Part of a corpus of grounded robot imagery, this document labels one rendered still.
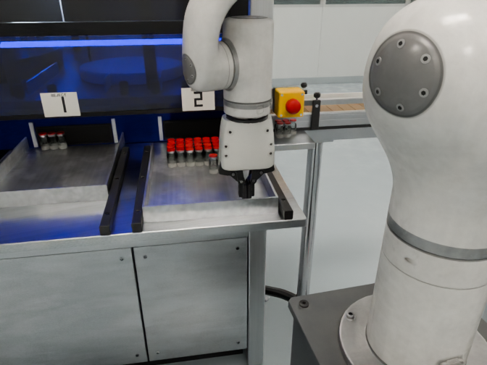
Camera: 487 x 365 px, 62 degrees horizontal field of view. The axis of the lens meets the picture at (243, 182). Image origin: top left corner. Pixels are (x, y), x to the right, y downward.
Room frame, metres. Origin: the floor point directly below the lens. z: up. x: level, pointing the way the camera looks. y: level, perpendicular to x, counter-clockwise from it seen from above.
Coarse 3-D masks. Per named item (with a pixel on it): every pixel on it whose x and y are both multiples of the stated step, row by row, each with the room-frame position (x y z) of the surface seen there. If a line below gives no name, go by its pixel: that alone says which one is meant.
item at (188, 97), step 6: (186, 90) 1.03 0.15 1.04; (192, 90) 1.04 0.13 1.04; (186, 96) 1.03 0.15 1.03; (192, 96) 1.04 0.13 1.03; (198, 96) 1.04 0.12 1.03; (204, 96) 1.04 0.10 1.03; (210, 96) 1.04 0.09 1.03; (186, 102) 1.03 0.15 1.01; (192, 102) 1.04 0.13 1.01; (198, 102) 1.04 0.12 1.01; (204, 102) 1.04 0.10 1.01; (210, 102) 1.04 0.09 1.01; (186, 108) 1.03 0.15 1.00; (192, 108) 1.04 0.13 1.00; (198, 108) 1.04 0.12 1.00; (204, 108) 1.04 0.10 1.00; (210, 108) 1.04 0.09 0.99
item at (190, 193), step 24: (168, 168) 0.91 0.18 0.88; (192, 168) 0.91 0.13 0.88; (144, 192) 0.72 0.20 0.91; (168, 192) 0.78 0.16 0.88; (192, 192) 0.78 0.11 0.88; (216, 192) 0.78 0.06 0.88; (264, 192) 0.78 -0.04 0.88; (144, 216) 0.66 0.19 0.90; (168, 216) 0.66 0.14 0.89; (192, 216) 0.67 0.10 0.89; (216, 216) 0.68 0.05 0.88
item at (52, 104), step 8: (48, 96) 0.98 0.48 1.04; (56, 96) 0.98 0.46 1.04; (64, 96) 0.99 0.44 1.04; (72, 96) 0.99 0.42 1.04; (48, 104) 0.98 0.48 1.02; (56, 104) 0.98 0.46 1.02; (72, 104) 0.99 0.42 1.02; (48, 112) 0.98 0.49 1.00; (56, 112) 0.98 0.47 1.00; (64, 112) 0.99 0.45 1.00; (72, 112) 0.99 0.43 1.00
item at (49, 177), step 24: (24, 144) 1.02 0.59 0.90; (96, 144) 1.07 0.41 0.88; (120, 144) 1.00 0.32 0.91; (0, 168) 0.85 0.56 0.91; (24, 168) 0.91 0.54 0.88; (48, 168) 0.91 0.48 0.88; (72, 168) 0.91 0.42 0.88; (96, 168) 0.91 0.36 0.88; (0, 192) 0.72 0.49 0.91; (24, 192) 0.72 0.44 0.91; (48, 192) 0.73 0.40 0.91; (72, 192) 0.74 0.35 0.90; (96, 192) 0.75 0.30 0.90
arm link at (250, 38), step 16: (240, 16) 0.70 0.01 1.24; (256, 16) 0.70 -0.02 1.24; (224, 32) 0.69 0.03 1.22; (240, 32) 0.66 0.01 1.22; (256, 32) 0.66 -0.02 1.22; (272, 32) 0.69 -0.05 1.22; (240, 48) 0.66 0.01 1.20; (256, 48) 0.66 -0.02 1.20; (272, 48) 0.69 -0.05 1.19; (240, 64) 0.65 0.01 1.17; (256, 64) 0.66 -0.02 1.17; (240, 80) 0.65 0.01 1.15; (256, 80) 0.66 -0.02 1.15; (224, 96) 0.69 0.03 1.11; (240, 96) 0.66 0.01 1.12; (256, 96) 0.66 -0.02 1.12
